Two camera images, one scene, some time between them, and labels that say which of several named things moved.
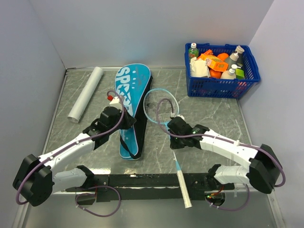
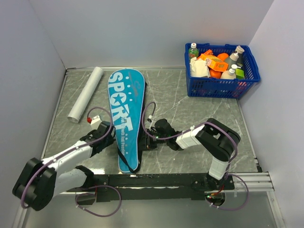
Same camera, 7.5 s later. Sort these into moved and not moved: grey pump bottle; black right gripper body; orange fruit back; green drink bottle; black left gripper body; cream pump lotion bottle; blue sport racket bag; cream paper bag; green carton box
Moved: blue sport racket bag; black right gripper body; black left gripper body
Not moved: grey pump bottle; orange fruit back; green drink bottle; cream pump lotion bottle; green carton box; cream paper bag
